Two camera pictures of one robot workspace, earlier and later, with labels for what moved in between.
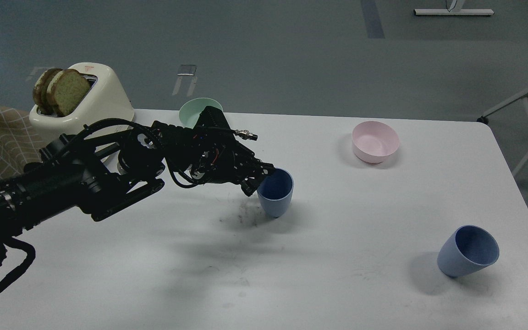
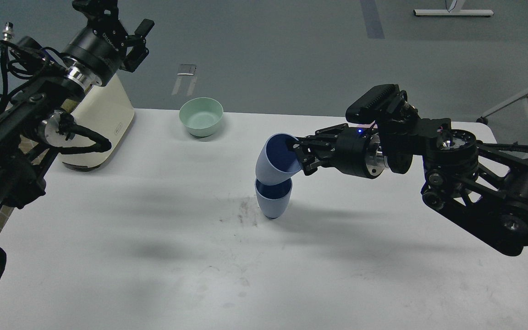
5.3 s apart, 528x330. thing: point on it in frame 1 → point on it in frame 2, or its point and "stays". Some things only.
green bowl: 189,112 stays
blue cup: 470,250 → 276,162
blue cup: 275,192 stays
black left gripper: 211,152 → 96,52
